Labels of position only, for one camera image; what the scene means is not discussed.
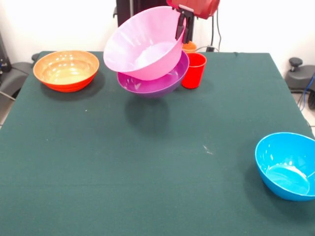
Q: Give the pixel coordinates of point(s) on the large pink bowl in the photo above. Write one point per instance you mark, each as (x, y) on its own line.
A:
(137, 49)

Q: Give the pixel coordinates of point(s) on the large light blue bowl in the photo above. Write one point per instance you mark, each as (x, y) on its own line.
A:
(283, 167)

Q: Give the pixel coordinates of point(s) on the large orange bowl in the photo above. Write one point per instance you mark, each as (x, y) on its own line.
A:
(64, 71)

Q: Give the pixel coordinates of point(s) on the red cup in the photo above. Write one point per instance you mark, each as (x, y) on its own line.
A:
(194, 73)

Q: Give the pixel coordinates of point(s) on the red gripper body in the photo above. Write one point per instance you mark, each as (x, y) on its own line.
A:
(204, 8)

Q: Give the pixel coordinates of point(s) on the dark green table cloth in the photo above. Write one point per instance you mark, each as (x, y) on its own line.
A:
(157, 172)

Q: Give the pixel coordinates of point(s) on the purple bowl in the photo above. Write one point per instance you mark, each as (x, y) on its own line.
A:
(152, 88)

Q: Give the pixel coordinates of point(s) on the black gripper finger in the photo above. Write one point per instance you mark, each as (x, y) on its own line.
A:
(189, 32)
(179, 29)

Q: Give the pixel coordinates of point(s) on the orange cup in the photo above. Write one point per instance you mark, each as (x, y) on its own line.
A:
(190, 48)

